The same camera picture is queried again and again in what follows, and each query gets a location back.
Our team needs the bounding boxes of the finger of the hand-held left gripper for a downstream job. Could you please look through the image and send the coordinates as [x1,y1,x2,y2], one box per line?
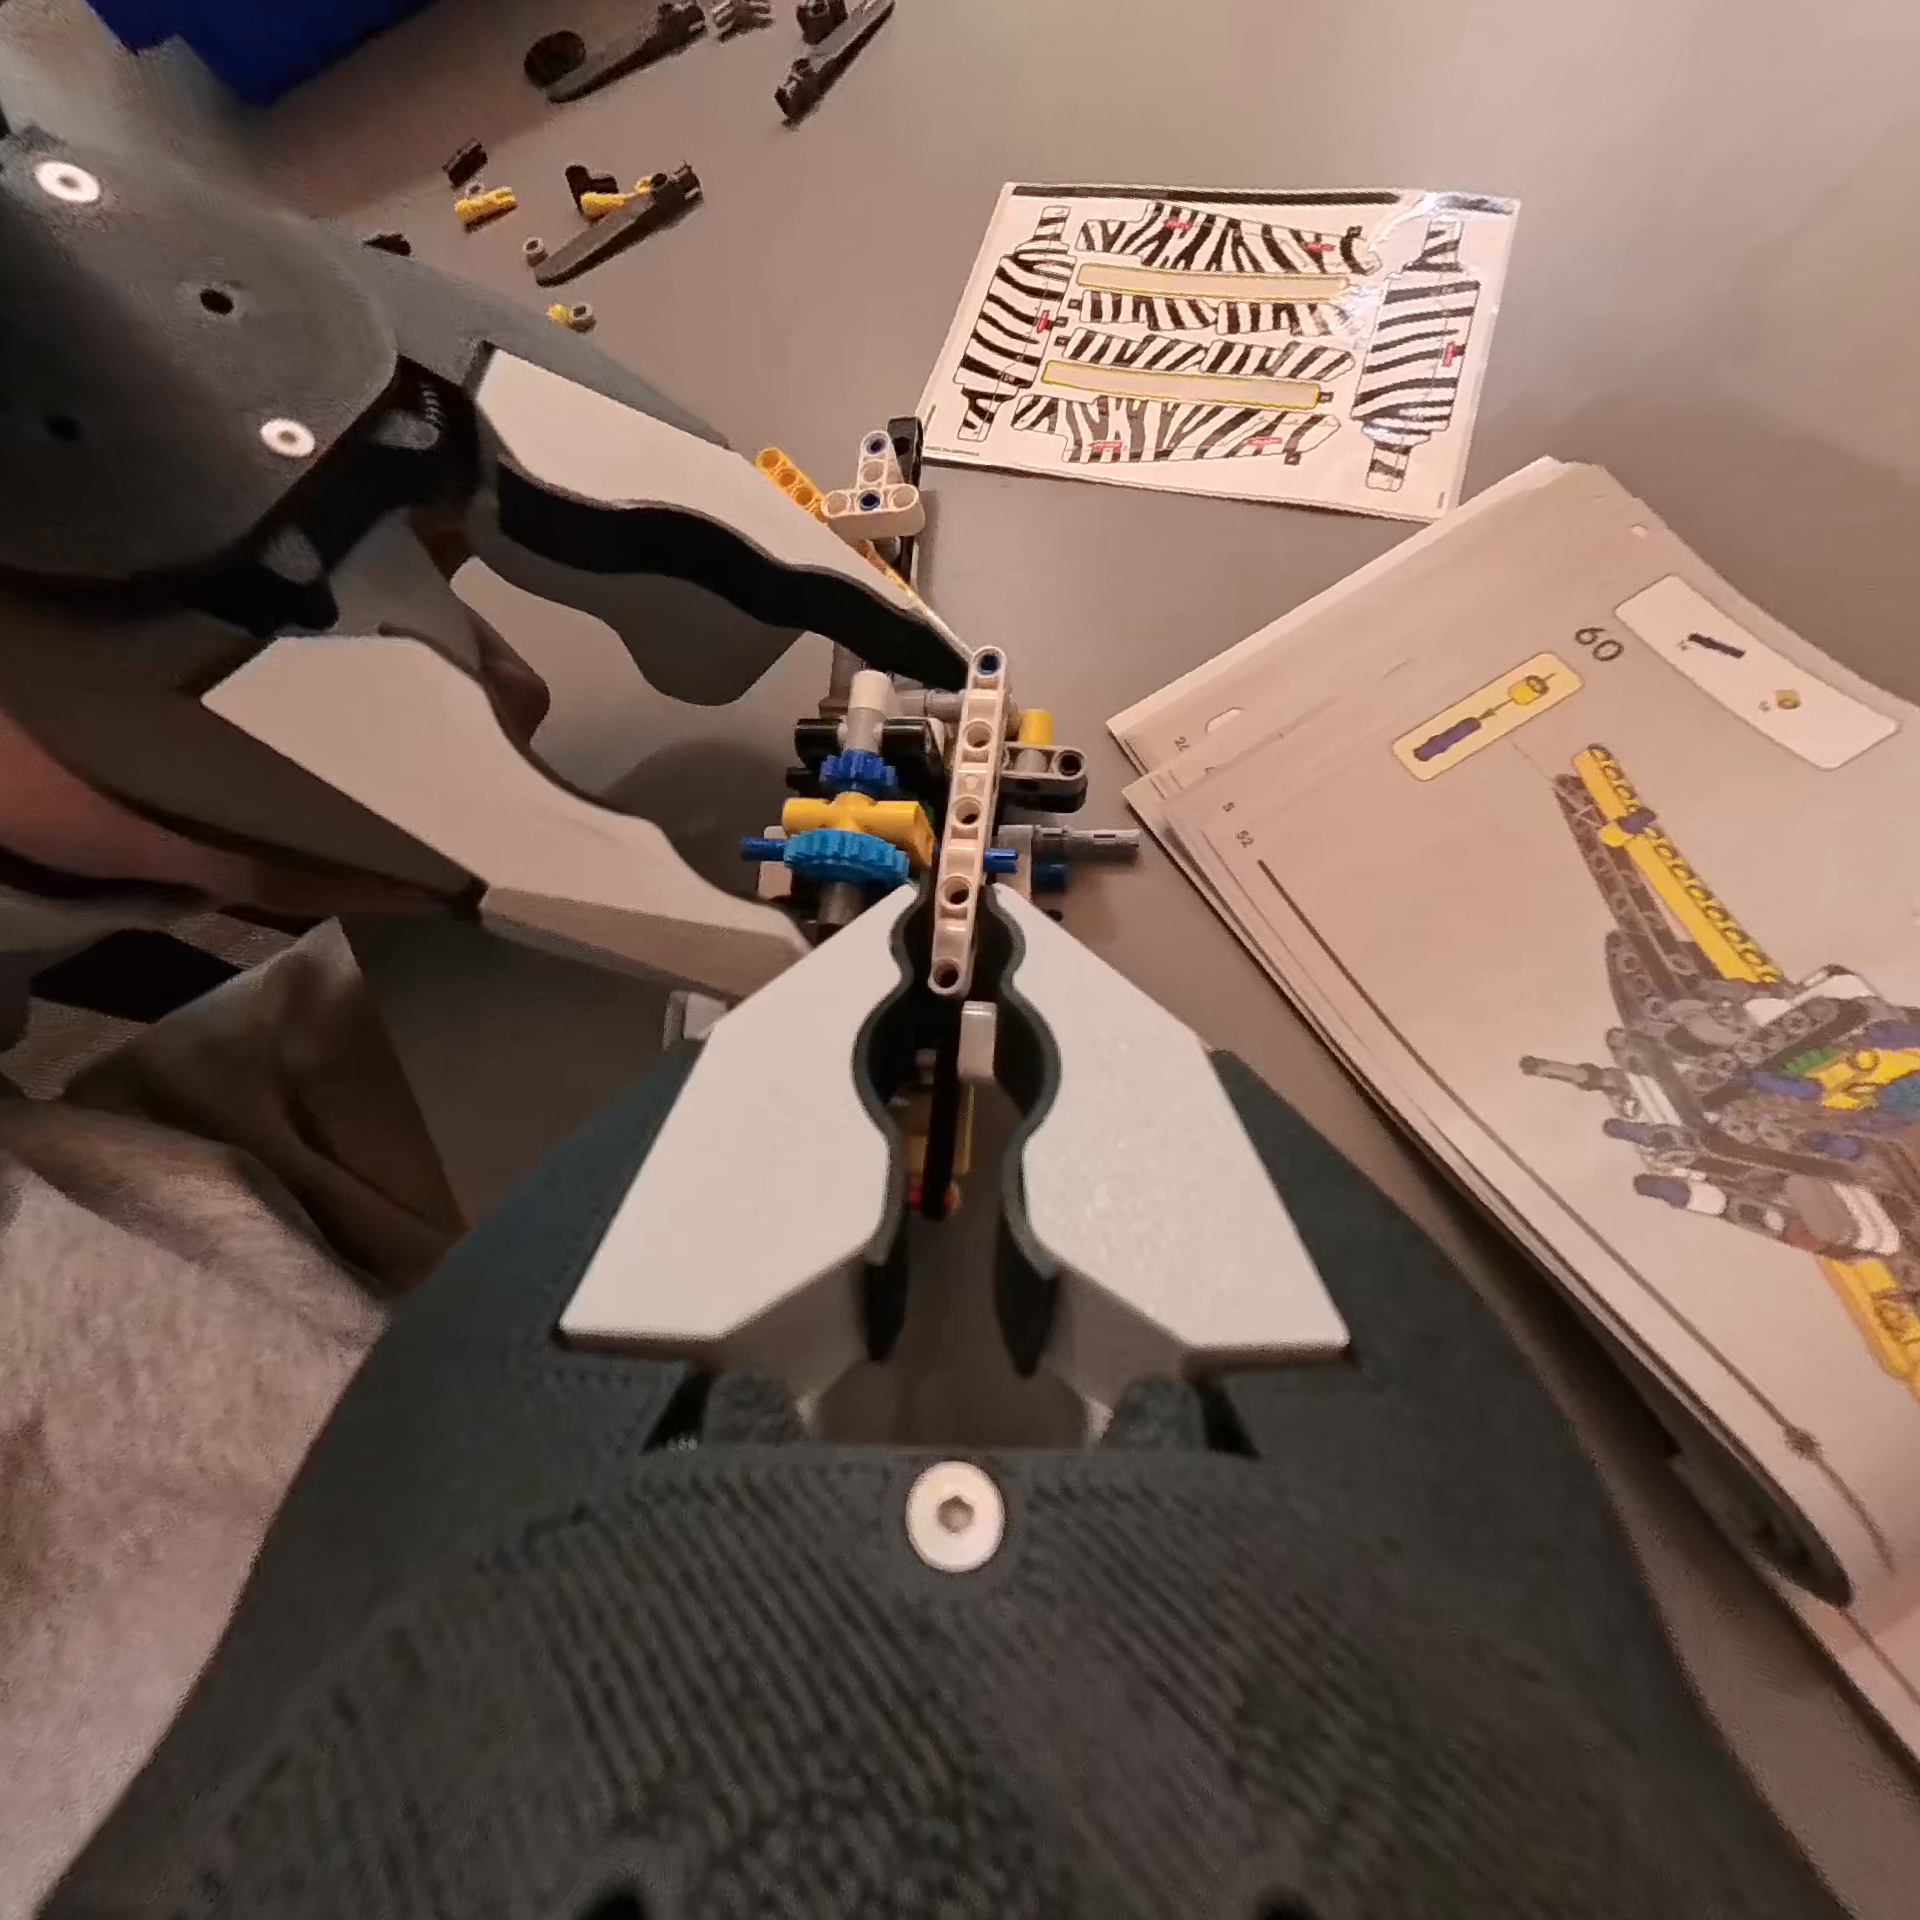
[468,342,979,711]
[198,626,822,997]

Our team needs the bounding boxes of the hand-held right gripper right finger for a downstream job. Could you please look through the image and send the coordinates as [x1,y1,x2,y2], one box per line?
[990,894,1351,1415]

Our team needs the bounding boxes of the lego instruction booklet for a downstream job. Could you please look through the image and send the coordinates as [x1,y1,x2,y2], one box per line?
[1110,455,1920,1764]

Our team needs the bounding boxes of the zebra striped sticker sheet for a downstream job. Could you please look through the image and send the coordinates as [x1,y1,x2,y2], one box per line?
[914,179,1523,525]

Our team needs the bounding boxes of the person's left hand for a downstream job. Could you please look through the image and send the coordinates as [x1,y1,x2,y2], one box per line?
[0,694,484,922]

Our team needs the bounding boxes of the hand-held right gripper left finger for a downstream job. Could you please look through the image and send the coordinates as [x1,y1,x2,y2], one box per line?
[558,879,920,1415]

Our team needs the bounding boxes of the blue storage box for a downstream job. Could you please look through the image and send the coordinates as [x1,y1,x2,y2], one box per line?
[90,0,437,106]

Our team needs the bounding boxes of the scattered loose lego pieces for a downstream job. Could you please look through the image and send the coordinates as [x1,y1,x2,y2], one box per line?
[363,0,898,335]

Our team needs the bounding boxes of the partly built lego model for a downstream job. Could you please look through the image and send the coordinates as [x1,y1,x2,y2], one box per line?
[740,416,1142,1224]

